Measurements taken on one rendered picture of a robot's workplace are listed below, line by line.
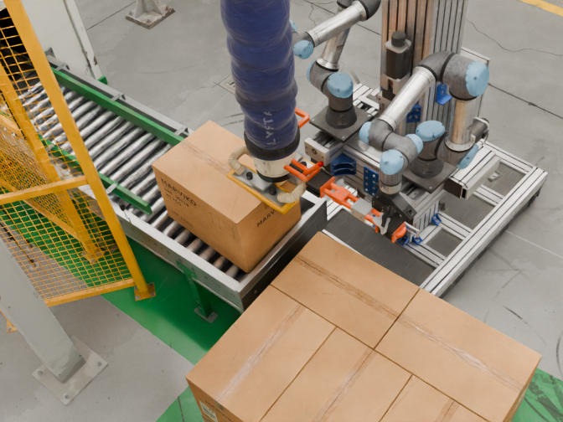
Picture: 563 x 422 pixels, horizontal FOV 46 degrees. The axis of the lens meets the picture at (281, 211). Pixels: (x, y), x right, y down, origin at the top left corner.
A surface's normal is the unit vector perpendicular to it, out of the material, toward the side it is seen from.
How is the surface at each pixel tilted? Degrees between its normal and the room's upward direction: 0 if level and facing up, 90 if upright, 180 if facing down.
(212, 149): 0
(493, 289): 0
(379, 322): 0
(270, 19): 79
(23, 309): 90
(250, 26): 84
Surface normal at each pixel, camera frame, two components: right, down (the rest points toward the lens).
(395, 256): -0.09, -0.64
